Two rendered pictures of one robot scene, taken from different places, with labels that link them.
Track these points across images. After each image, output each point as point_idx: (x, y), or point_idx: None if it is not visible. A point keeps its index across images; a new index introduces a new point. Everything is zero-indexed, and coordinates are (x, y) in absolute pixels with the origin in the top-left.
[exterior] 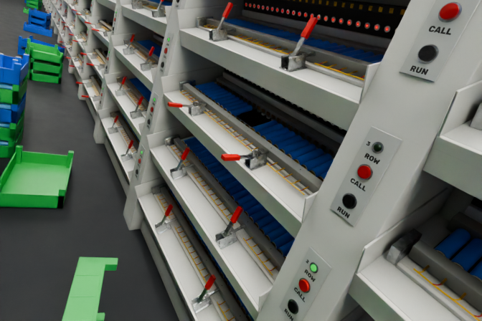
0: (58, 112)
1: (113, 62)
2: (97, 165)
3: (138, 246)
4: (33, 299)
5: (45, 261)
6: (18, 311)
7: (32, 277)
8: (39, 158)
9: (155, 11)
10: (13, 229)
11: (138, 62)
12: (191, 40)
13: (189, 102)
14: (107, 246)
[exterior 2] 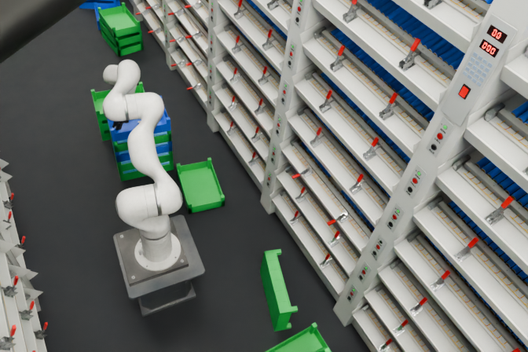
0: (167, 100)
1: (217, 75)
2: (225, 159)
3: (278, 225)
4: (240, 264)
5: (234, 243)
6: (237, 270)
7: (233, 253)
8: (190, 167)
9: (261, 82)
10: (208, 226)
11: (248, 99)
12: (298, 133)
13: (300, 161)
14: (260, 229)
